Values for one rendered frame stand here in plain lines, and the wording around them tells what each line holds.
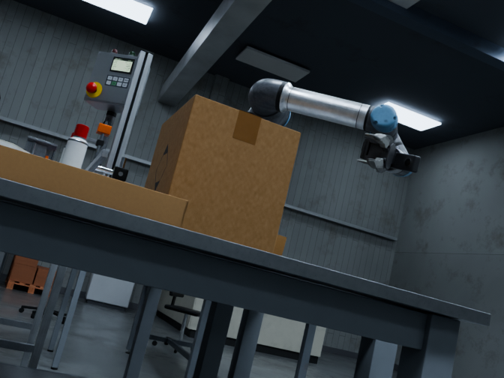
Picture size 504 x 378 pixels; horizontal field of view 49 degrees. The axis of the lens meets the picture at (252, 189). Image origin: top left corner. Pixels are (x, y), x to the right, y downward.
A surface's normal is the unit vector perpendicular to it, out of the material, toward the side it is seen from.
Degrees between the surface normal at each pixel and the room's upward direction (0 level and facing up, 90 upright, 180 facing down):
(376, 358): 90
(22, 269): 90
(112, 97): 90
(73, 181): 90
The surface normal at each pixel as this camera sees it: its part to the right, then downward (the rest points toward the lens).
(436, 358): 0.38, -0.08
